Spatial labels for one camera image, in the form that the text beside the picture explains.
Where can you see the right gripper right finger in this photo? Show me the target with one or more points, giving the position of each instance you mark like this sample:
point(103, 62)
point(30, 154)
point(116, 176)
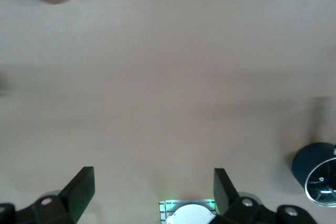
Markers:
point(236, 211)

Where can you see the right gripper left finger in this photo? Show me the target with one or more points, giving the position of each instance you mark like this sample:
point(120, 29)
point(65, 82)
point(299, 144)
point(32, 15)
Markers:
point(65, 205)

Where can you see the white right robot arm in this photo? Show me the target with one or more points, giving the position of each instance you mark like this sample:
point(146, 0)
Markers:
point(189, 214)

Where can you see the glass lid with blue knob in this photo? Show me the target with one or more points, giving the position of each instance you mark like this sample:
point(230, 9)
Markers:
point(323, 182)

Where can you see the brown table cover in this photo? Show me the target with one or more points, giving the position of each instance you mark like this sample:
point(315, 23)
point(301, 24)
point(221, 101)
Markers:
point(168, 77)

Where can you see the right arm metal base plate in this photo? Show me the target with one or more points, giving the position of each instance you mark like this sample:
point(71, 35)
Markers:
point(164, 208)

